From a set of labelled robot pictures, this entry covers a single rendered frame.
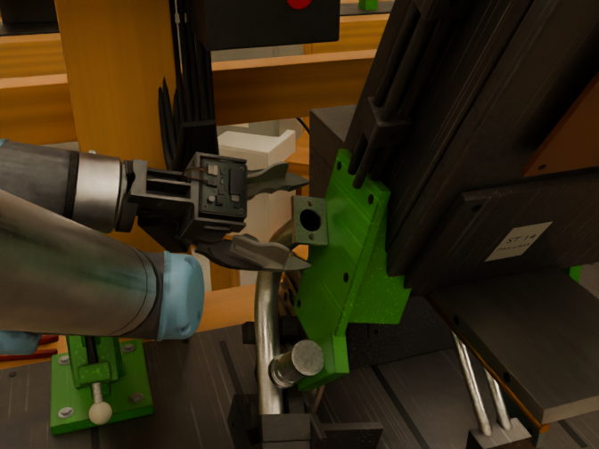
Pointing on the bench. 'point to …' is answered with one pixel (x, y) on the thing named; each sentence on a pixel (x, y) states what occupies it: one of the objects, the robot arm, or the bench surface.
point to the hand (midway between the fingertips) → (299, 224)
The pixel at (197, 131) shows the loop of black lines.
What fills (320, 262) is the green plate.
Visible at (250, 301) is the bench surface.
